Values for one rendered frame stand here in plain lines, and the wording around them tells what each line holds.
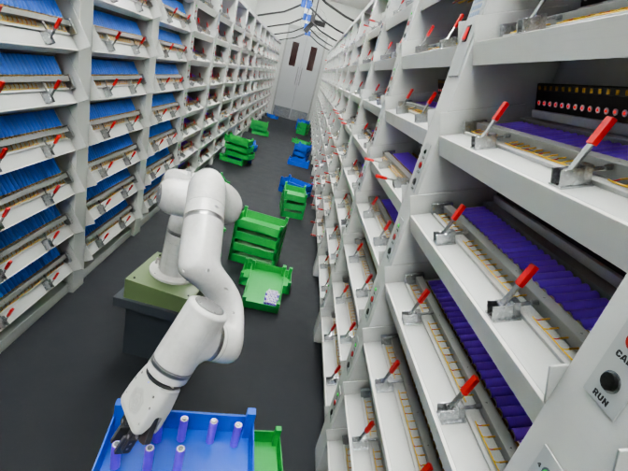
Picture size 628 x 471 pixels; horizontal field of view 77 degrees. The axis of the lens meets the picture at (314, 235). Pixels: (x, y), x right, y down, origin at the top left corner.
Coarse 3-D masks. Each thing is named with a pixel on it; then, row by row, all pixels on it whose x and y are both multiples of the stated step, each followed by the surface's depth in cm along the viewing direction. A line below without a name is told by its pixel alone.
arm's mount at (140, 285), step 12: (156, 252) 167; (144, 264) 156; (132, 276) 147; (144, 276) 149; (132, 288) 145; (144, 288) 145; (156, 288) 145; (168, 288) 147; (180, 288) 150; (192, 288) 152; (144, 300) 147; (156, 300) 146; (168, 300) 146; (180, 300) 145
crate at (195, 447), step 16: (176, 416) 88; (192, 416) 89; (208, 416) 89; (224, 416) 90; (240, 416) 91; (112, 432) 83; (176, 432) 89; (192, 432) 90; (224, 432) 92; (144, 448) 83; (160, 448) 84; (192, 448) 86; (208, 448) 87; (224, 448) 88; (240, 448) 89; (96, 464) 73; (128, 464) 79; (160, 464) 81; (192, 464) 83; (208, 464) 84; (224, 464) 84; (240, 464) 85
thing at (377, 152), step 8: (392, 144) 160; (400, 144) 160; (408, 144) 160; (376, 152) 161; (392, 152) 160; (400, 152) 161; (376, 160) 159; (376, 168) 148; (384, 168) 144; (392, 176) 133; (384, 184) 132; (392, 192) 118; (400, 192) 116; (392, 200) 120; (400, 200) 109
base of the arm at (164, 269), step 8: (168, 240) 148; (176, 240) 147; (168, 248) 148; (176, 248) 148; (168, 256) 149; (176, 256) 149; (152, 264) 156; (160, 264) 154; (168, 264) 151; (176, 264) 151; (152, 272) 151; (160, 272) 153; (168, 272) 152; (176, 272) 152; (160, 280) 149; (168, 280) 150; (176, 280) 151; (184, 280) 153
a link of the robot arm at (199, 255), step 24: (192, 216) 85; (216, 216) 87; (192, 240) 82; (216, 240) 84; (192, 264) 79; (216, 264) 82; (216, 288) 82; (240, 312) 82; (240, 336) 80; (216, 360) 77
